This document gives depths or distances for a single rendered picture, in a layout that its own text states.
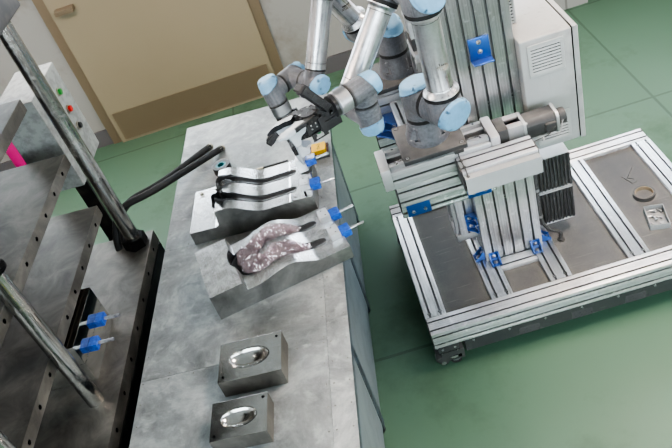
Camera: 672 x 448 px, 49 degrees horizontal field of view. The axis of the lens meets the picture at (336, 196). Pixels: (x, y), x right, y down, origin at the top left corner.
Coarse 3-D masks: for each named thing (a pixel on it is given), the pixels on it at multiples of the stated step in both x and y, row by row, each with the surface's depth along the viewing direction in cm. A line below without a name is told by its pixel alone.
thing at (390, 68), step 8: (384, 56) 286; (392, 56) 285; (400, 56) 285; (408, 56) 288; (384, 64) 289; (392, 64) 287; (400, 64) 286; (408, 64) 289; (384, 72) 291; (392, 72) 288; (400, 72) 288; (408, 72) 288
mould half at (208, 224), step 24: (240, 168) 294; (288, 168) 291; (312, 168) 289; (240, 192) 282; (264, 192) 284; (312, 192) 274; (192, 216) 289; (216, 216) 276; (240, 216) 277; (264, 216) 277; (288, 216) 278
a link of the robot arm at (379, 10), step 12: (372, 0) 218; (384, 0) 217; (372, 12) 219; (384, 12) 219; (372, 24) 219; (384, 24) 220; (360, 36) 222; (372, 36) 220; (360, 48) 222; (372, 48) 222; (360, 60) 222; (372, 60) 224; (348, 72) 224; (360, 72) 223
